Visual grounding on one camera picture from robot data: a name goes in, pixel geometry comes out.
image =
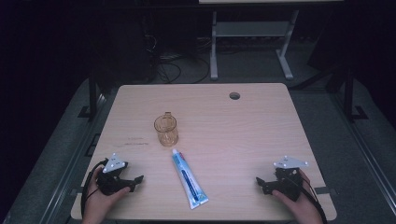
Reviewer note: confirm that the blue and white toothpaste tube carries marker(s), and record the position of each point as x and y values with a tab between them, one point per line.
188	180

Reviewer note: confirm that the person's left hand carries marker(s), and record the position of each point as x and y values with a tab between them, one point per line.
96	203

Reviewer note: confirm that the white metal stand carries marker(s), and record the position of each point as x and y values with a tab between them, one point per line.
249	29

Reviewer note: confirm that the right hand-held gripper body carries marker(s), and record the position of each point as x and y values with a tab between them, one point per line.
288	183

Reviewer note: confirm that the metal floor rail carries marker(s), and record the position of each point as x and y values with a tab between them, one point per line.
364	152
71	165

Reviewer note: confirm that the person's right hand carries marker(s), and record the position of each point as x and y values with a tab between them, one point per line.
306	207

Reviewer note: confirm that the black metal post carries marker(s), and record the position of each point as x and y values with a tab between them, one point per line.
348	93
92	93

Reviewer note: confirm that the amber transparent glass mug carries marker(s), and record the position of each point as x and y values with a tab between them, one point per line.
166	137

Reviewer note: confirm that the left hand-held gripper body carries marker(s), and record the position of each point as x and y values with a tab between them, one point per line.
109	183

